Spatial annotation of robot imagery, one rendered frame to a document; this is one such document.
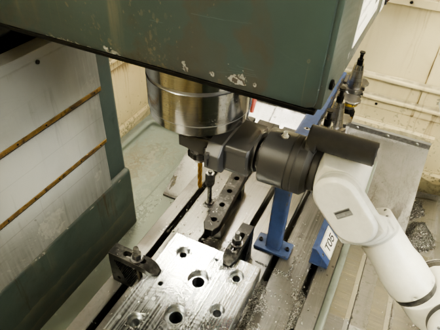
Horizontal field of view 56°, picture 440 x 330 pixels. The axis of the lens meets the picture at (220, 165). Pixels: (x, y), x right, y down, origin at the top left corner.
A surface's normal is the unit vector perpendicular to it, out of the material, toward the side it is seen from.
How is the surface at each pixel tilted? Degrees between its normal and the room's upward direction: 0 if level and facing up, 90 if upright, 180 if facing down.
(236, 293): 0
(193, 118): 90
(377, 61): 90
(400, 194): 24
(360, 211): 84
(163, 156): 0
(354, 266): 8
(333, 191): 84
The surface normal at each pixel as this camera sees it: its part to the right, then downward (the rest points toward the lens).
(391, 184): -0.15, -0.47
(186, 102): -0.23, 0.62
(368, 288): 0.10, -0.83
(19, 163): 0.89, 0.31
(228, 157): -0.45, 0.57
